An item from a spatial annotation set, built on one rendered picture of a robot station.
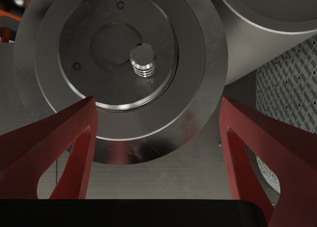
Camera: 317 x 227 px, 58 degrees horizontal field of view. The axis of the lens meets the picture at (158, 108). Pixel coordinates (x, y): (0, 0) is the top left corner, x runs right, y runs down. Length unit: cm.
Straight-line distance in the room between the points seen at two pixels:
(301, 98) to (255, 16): 14
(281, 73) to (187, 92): 21
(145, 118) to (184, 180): 36
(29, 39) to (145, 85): 9
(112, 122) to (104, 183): 36
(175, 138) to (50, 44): 10
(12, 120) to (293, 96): 46
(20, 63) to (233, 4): 15
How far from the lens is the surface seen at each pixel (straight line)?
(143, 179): 53
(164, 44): 18
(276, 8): 23
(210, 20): 21
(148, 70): 15
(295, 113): 35
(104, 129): 19
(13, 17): 324
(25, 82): 21
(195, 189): 54
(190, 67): 19
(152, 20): 19
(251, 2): 23
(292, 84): 35
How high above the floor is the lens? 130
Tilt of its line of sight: 4 degrees down
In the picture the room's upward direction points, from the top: 180 degrees clockwise
